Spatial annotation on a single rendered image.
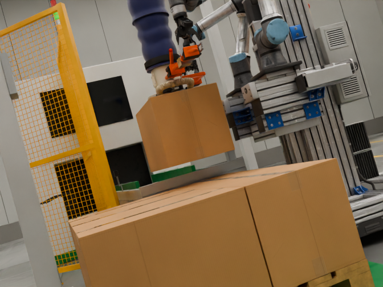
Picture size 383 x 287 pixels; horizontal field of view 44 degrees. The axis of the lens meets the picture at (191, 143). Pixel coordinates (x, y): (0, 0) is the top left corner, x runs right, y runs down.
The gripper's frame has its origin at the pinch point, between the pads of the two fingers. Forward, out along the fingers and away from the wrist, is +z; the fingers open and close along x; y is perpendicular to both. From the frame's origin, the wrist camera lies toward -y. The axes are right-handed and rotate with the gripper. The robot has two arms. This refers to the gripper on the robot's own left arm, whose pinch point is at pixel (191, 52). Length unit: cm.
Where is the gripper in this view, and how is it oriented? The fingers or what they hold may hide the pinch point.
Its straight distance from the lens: 241.6
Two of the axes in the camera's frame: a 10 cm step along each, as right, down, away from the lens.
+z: 2.6, 9.6, -0.5
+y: -2.5, 1.1, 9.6
